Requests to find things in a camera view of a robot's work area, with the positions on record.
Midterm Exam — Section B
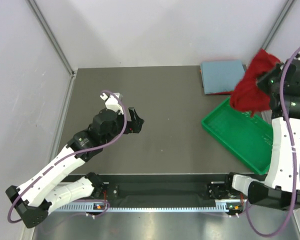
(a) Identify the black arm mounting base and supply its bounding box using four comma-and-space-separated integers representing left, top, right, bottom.
88, 173, 246, 208

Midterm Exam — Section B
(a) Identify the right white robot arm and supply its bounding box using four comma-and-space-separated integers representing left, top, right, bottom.
223, 58, 300, 211

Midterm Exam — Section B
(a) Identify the folded blue t shirt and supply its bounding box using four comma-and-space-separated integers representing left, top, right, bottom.
200, 60, 245, 95

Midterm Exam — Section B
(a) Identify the green plastic tray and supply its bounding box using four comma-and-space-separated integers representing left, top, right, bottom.
201, 98, 273, 175

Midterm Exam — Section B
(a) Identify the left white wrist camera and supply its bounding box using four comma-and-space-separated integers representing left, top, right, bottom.
100, 93, 123, 115

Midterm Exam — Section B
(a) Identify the left aluminium frame post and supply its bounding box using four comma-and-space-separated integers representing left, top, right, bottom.
25, 0, 75, 76

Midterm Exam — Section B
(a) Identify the aluminium frame post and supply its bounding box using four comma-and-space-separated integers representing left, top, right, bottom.
25, 0, 75, 76
260, 0, 297, 50

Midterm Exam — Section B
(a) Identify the right aluminium frame post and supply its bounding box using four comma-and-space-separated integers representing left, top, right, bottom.
260, 0, 297, 50

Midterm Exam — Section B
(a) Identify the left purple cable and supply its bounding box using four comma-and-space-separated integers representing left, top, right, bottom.
6, 90, 128, 223

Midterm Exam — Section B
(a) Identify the slotted grey cable duct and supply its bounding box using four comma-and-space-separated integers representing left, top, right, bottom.
55, 199, 243, 213

